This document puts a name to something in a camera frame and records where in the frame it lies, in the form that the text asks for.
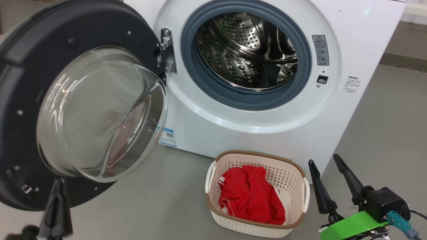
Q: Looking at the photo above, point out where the black washer door with glass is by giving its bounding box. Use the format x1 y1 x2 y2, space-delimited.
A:
0 0 168 211

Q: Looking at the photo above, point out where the small printed text sticker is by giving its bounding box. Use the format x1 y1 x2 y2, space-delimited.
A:
344 76 362 93

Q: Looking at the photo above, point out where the grey concrete step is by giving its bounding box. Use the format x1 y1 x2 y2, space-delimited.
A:
380 21 427 73

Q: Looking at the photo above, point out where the grey warning sticker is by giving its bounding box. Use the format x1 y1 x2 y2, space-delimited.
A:
312 35 330 66

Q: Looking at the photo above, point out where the red garment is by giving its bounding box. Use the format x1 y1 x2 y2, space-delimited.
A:
219 165 286 225

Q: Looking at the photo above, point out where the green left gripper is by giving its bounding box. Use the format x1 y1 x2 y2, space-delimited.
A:
3 178 74 240

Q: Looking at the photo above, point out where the white front-load washing machine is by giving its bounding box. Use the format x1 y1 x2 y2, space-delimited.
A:
123 0 408 184

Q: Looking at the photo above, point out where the metal door hinge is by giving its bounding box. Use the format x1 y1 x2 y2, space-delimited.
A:
159 28 177 73

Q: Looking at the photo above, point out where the teal cable connector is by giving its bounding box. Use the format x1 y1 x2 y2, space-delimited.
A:
386 211 420 240

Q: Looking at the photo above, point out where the perforated steel washer drum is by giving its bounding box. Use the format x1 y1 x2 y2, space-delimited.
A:
196 12 298 91

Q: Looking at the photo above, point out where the blue energy label sticker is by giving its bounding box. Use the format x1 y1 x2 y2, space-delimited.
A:
159 127 176 147

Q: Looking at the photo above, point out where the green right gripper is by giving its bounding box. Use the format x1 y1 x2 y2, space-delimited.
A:
308 154 390 240

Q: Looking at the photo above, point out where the cream perforated basket brown rim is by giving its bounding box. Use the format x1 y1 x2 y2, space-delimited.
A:
205 150 310 238

